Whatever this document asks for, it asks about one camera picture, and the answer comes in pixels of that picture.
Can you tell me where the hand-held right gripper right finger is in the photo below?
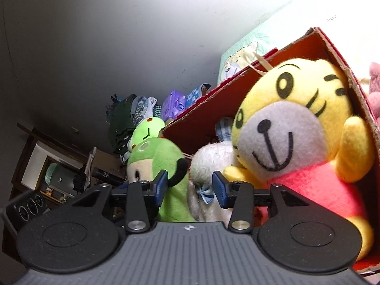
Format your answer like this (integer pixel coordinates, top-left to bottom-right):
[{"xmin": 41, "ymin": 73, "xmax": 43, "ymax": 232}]
[{"xmin": 212, "ymin": 171, "xmax": 309, "ymax": 233}]

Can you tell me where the green frog plush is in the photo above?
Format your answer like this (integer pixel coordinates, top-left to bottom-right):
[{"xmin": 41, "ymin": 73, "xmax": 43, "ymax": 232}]
[{"xmin": 128, "ymin": 116, "xmax": 166, "ymax": 153}]

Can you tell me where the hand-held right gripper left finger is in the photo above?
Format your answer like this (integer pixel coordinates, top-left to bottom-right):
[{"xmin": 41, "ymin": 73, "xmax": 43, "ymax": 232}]
[{"xmin": 71, "ymin": 169, "xmax": 169, "ymax": 234}]

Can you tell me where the red cardboard box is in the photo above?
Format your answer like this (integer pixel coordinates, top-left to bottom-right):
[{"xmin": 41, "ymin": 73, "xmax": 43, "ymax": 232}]
[{"xmin": 162, "ymin": 27, "xmax": 380, "ymax": 275}]

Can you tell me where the yellow tiger plush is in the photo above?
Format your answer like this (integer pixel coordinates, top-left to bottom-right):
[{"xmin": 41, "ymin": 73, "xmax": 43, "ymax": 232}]
[{"xmin": 223, "ymin": 58, "xmax": 375, "ymax": 262}]

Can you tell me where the black speaker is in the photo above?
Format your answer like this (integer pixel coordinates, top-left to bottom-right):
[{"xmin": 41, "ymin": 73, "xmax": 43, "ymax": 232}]
[{"xmin": 3, "ymin": 190, "xmax": 51, "ymax": 235}]

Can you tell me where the green plush with black limbs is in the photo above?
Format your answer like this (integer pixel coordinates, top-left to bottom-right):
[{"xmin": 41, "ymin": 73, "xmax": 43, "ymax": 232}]
[{"xmin": 126, "ymin": 138, "xmax": 196, "ymax": 223}]

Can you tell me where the blue checkered packet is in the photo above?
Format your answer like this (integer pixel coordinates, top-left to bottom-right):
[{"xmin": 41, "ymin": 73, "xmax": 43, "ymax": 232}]
[{"xmin": 185, "ymin": 82, "xmax": 212, "ymax": 107}]

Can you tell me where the pile of clothes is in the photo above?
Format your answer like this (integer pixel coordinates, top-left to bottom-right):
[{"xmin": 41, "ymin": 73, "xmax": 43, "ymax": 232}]
[{"xmin": 105, "ymin": 94, "xmax": 162, "ymax": 155}]

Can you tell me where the white plush rabbit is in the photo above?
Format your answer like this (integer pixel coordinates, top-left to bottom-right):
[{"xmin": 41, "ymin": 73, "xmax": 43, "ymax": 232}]
[{"xmin": 187, "ymin": 116, "xmax": 247, "ymax": 223}]

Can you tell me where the green jar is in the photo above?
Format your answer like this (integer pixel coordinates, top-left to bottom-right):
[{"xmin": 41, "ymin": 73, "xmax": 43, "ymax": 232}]
[{"xmin": 44, "ymin": 163, "xmax": 76, "ymax": 196}]

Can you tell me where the mauve plush bear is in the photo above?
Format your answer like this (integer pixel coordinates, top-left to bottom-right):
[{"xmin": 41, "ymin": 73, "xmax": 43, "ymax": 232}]
[{"xmin": 364, "ymin": 62, "xmax": 380, "ymax": 116}]

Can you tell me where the black cylinder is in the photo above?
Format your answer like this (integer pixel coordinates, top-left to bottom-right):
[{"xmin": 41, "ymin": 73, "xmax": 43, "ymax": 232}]
[{"xmin": 92, "ymin": 168, "xmax": 124, "ymax": 186}]

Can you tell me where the dark wooden cabinet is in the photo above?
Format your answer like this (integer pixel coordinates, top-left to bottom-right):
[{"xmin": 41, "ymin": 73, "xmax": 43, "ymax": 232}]
[{"xmin": 12, "ymin": 122, "xmax": 125, "ymax": 202}]

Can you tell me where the purple packet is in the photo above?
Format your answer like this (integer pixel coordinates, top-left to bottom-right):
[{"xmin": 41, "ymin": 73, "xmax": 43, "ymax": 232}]
[{"xmin": 162, "ymin": 90, "xmax": 187, "ymax": 119}]

